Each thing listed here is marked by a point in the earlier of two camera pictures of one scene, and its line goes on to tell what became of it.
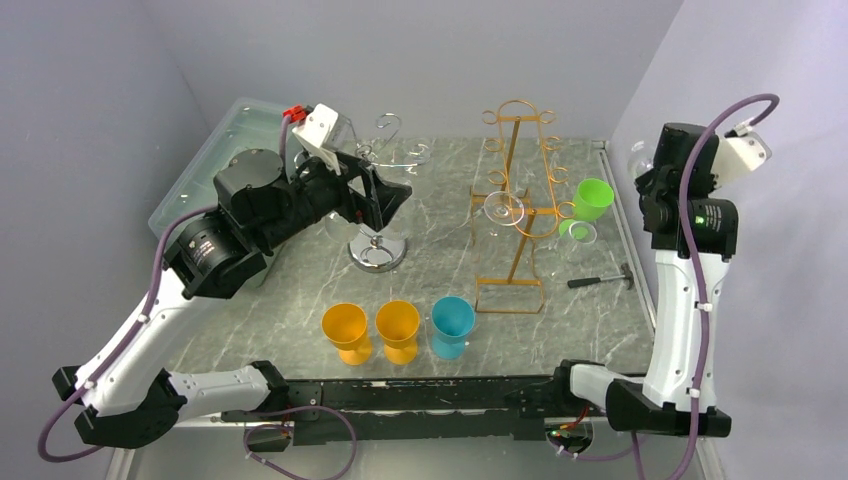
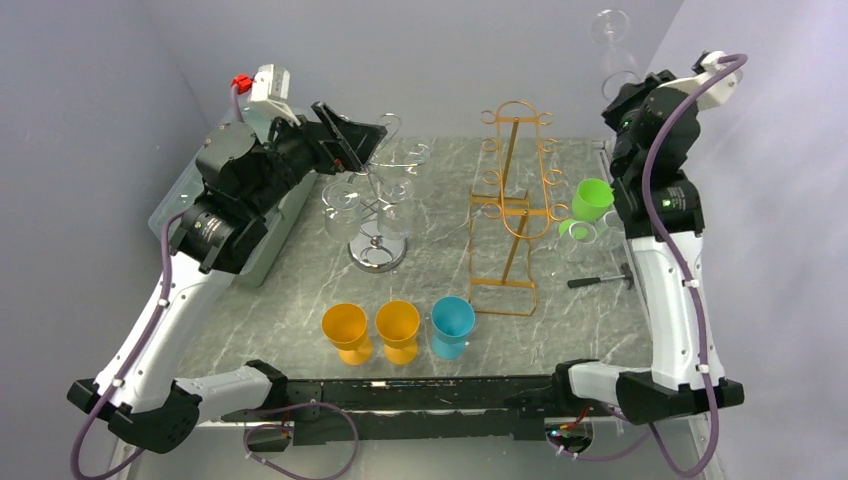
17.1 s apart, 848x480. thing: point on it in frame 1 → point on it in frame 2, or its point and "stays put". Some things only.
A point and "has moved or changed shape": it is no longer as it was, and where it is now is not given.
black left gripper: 382,197 → 350,146
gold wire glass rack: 518,211 stays put
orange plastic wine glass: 397,322 stays put
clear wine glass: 641,157 has moved or changed shape
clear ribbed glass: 419,167 stays put
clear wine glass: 503,208 → 610,27
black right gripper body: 646,186 → 633,101
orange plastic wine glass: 344,325 stays put
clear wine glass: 579,233 stays put
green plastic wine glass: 591,202 stays put
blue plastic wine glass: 452,319 stays put
